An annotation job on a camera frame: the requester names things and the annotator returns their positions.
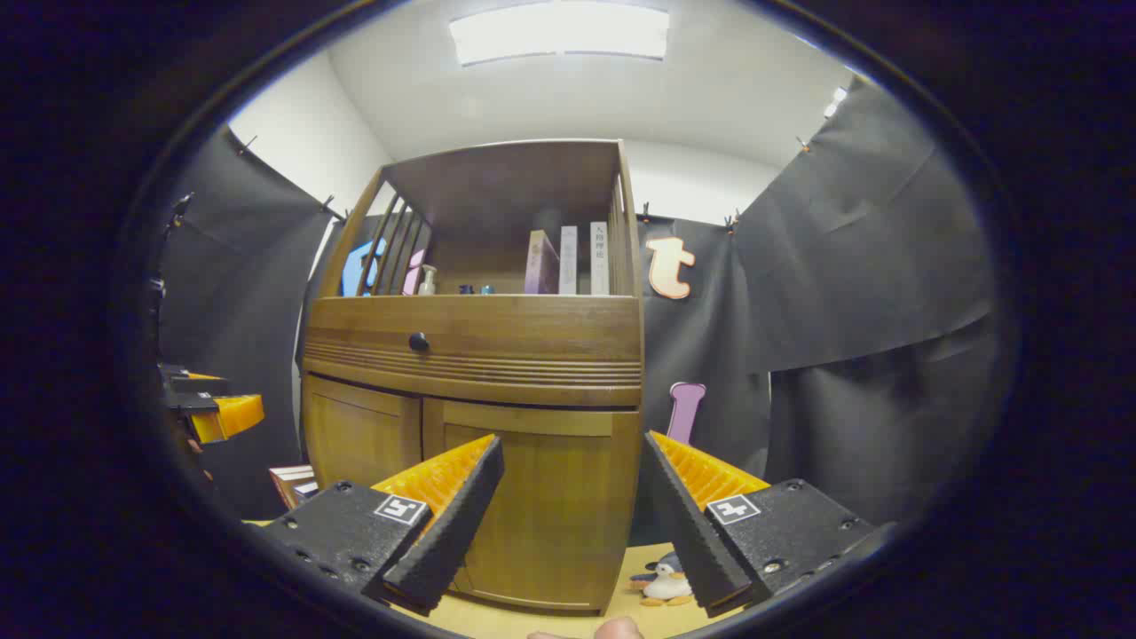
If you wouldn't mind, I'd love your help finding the penguin plush toy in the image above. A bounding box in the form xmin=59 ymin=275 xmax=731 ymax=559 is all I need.
xmin=629 ymin=551 xmax=696 ymax=608

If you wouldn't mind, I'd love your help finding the thin white book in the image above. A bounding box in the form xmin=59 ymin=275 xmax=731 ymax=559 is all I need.
xmin=559 ymin=225 xmax=580 ymax=296

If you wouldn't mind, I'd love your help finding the large ceiling light panel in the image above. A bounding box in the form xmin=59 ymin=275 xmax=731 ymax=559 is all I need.
xmin=448 ymin=0 xmax=672 ymax=68

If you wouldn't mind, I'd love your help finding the purple book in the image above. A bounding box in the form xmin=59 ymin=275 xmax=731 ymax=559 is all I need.
xmin=524 ymin=230 xmax=561 ymax=296

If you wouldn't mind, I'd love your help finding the red-brown book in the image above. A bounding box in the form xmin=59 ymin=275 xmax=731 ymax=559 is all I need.
xmin=269 ymin=464 xmax=317 ymax=510

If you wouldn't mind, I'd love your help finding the wooden ribbed cabinet drawer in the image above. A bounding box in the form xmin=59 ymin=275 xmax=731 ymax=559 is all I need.
xmin=304 ymin=295 xmax=645 ymax=409

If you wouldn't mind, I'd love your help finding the white book with dark print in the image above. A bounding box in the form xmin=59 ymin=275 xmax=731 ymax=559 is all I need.
xmin=589 ymin=222 xmax=611 ymax=296

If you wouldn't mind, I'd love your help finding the wooden double-door shoe cabinet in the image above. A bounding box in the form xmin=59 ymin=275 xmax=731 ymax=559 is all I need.
xmin=297 ymin=138 xmax=646 ymax=618

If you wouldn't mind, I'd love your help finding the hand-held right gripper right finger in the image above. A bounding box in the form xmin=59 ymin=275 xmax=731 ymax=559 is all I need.
xmin=641 ymin=430 xmax=880 ymax=619

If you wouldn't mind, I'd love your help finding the wooden cabinet door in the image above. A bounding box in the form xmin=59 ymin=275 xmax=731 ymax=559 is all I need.
xmin=422 ymin=398 xmax=642 ymax=615
xmin=302 ymin=373 xmax=423 ymax=491

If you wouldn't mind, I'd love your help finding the black backdrop cloth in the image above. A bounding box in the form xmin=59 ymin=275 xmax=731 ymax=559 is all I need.
xmin=155 ymin=75 xmax=1008 ymax=533

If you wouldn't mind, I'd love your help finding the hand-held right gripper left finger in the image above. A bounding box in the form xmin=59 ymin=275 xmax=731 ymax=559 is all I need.
xmin=257 ymin=433 xmax=506 ymax=618

